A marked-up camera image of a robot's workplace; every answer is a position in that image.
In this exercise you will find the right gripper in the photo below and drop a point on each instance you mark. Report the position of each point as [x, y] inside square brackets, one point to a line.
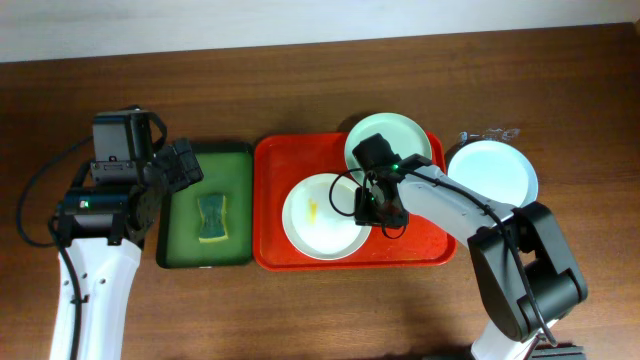
[380, 215]

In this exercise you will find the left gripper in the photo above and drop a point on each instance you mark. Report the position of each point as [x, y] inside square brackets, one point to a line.
[167, 173]

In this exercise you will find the yellow green scrub sponge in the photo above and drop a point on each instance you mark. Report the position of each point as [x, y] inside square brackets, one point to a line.
[213, 218]

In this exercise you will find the white plate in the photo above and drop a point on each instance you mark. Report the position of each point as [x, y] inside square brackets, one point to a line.
[314, 227]

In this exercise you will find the light blue plate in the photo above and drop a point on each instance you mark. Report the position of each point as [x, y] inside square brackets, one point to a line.
[495, 170]

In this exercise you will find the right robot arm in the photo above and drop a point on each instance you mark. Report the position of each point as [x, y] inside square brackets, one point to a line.
[527, 276]

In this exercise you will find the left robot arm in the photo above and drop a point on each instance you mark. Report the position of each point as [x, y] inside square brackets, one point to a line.
[99, 229]

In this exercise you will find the dark green soapy tray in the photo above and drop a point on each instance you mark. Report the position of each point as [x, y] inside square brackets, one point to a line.
[182, 241]

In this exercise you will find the red plastic tray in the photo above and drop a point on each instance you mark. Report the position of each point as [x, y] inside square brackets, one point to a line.
[280, 163]

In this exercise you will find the pale green plate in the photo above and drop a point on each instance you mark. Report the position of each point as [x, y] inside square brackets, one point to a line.
[404, 136]

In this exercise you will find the black metal base rail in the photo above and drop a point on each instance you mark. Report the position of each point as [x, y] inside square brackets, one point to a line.
[560, 352]

